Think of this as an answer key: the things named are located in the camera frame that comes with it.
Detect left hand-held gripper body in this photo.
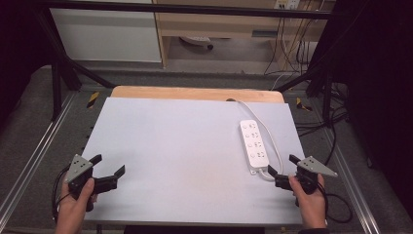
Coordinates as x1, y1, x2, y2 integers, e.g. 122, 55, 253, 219
64, 153, 98, 213

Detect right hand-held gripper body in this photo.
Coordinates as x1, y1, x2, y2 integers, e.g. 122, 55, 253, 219
294, 155, 339, 196

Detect white power strip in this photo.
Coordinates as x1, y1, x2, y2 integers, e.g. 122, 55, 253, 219
239, 119, 271, 176

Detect person's right hand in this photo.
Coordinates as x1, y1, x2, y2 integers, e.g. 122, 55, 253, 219
287, 173, 328, 230

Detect person's left hand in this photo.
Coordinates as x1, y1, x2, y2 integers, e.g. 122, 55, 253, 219
54, 177, 98, 234

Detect yellow black striped tape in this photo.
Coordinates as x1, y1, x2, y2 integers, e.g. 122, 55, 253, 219
86, 91, 101, 109
295, 97, 314, 112

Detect black curtain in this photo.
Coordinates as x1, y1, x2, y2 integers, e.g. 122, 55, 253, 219
0, 0, 55, 128
330, 0, 413, 215

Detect white cabinet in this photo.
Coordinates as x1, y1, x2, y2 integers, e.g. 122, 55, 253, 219
49, 7, 163, 63

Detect white chair base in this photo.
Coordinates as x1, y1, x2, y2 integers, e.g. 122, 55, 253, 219
179, 35, 215, 51

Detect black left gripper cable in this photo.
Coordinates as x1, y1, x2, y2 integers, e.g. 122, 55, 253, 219
51, 165, 72, 223

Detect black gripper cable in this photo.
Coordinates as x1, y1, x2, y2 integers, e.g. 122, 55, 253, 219
51, 165, 72, 223
318, 180, 354, 225

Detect white power strip cable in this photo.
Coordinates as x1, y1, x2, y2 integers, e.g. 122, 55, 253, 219
227, 97, 284, 182

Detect aluminium floor rail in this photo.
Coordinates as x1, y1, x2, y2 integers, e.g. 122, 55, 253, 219
322, 128, 382, 234
0, 92, 78, 225

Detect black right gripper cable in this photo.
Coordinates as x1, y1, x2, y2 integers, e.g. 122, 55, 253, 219
318, 180, 354, 225

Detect black floor cables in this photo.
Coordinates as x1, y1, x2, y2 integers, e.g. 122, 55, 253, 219
294, 82, 352, 168

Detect bundle of hanging cables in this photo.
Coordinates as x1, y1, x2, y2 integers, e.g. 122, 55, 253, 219
263, 9, 324, 76

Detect white wall socket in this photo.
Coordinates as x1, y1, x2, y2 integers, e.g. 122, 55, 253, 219
274, 0, 302, 11

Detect black metal frame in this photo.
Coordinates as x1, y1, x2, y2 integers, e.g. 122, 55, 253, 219
32, 0, 340, 128

